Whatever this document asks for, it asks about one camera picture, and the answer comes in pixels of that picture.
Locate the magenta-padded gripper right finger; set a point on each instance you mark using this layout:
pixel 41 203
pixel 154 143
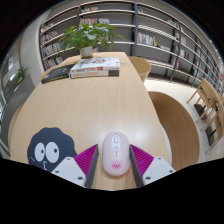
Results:
pixel 156 169

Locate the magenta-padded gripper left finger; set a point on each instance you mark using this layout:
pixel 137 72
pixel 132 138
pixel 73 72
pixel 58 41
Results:
pixel 71 170

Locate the pink computer mouse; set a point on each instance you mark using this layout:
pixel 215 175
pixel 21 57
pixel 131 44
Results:
pixel 116 153

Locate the dark cartoon-face mouse pad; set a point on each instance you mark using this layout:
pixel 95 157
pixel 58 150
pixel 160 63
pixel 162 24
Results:
pixel 50 138

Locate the curved wooden chair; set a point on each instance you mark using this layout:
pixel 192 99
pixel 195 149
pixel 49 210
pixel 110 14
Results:
pixel 140 66
pixel 176 130
pixel 14 126

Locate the group of wooden slatted chairs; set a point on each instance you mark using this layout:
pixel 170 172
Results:
pixel 210 103

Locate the black book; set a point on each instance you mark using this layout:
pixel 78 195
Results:
pixel 57 74

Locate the white book with red spine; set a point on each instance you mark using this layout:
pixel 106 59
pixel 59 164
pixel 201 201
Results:
pixel 96 74

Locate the small green floor plant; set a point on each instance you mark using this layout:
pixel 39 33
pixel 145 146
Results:
pixel 21 74

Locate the white illustrated book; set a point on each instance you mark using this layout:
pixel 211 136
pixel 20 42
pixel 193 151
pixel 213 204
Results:
pixel 98 63

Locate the green potted plant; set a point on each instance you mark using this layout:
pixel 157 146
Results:
pixel 87 36

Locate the grey bookshelf unit with books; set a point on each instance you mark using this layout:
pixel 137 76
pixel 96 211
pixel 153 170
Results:
pixel 156 33

